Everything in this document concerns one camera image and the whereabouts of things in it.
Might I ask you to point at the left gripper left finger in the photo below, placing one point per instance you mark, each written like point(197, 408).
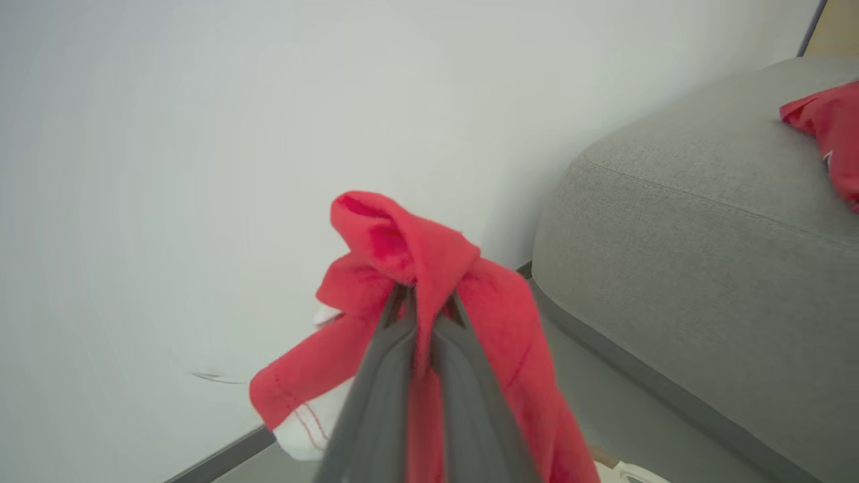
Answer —
point(376, 409)

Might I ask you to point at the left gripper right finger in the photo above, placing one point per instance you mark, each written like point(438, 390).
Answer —
point(473, 416)

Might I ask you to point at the red garment with white trim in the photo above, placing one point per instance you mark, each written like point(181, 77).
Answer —
point(402, 235)

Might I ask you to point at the red jersey with logo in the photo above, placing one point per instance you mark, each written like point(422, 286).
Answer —
point(835, 127)

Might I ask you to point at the white perforated laundry basket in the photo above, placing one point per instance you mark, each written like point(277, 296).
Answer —
point(631, 475)

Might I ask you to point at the grey fabric sofa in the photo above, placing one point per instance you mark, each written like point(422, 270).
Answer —
point(704, 268)

